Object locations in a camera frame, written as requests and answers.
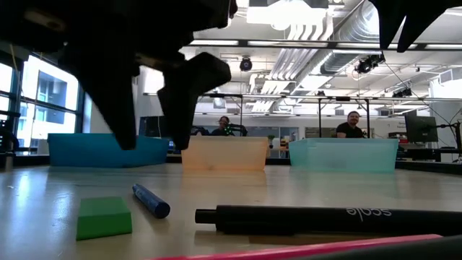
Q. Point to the black overhead light bar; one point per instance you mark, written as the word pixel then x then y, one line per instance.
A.
pixel 332 44

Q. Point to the blue plastic bin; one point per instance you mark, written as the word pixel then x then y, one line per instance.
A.
pixel 72 151

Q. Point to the silver ventilation duct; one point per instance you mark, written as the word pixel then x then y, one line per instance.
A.
pixel 361 32

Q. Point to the person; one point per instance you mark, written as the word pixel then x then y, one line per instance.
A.
pixel 220 131
pixel 350 131

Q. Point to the black background robot arm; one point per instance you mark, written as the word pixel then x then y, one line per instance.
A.
pixel 238 129

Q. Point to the black hanging camera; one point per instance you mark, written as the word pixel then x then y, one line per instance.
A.
pixel 402 93
pixel 246 64

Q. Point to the orange translucent plastic bin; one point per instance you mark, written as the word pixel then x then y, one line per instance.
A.
pixel 223 153

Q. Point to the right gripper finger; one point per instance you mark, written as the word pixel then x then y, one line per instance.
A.
pixel 409 30
pixel 390 18

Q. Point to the white ceiling light panel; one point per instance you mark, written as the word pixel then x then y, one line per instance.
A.
pixel 288 14

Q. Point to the pink pencil orange cap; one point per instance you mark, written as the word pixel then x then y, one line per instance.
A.
pixel 288 251

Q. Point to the green eraser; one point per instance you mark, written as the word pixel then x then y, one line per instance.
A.
pixel 103 220

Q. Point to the black chair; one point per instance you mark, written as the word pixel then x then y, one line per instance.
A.
pixel 5 141

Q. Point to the black hanging camera rig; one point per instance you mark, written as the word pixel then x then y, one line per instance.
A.
pixel 368 64

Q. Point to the black background desk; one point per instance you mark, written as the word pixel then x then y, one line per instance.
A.
pixel 426 153

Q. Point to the black background rig frame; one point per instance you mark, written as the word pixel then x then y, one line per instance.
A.
pixel 320 119
pixel 241 112

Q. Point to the dark blue crayon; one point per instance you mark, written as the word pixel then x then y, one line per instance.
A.
pixel 151 202

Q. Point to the black computer monitor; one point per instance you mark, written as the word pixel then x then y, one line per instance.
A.
pixel 148 126
pixel 420 128

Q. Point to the large window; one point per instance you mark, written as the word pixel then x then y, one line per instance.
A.
pixel 36 108

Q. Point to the black pen scale print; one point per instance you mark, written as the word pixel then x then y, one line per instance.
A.
pixel 325 218

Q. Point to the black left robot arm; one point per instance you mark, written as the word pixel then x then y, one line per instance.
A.
pixel 21 21

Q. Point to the small background plant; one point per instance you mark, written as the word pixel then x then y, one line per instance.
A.
pixel 271 137

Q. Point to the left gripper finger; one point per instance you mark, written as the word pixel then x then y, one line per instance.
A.
pixel 115 97
pixel 187 90

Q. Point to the teal translucent plastic bin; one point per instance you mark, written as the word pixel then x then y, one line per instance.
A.
pixel 343 155

